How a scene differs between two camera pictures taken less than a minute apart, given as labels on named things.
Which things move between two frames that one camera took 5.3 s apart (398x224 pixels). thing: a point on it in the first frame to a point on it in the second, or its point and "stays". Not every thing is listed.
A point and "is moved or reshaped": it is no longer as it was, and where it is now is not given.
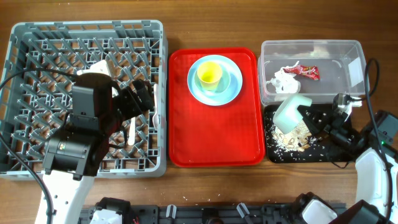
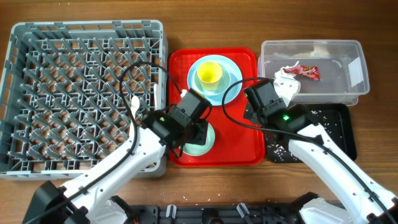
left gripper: (135, 108) to (200, 137)
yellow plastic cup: (209, 74) stays
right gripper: (315, 127) to (248, 113)
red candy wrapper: (310, 71) stays
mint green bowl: (287, 117) is moved or reshaped
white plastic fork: (155, 117) stays
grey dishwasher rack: (39, 61) stays
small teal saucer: (223, 84) stays
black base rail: (206, 213) stays
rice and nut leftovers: (296, 139) is moved or reshaped
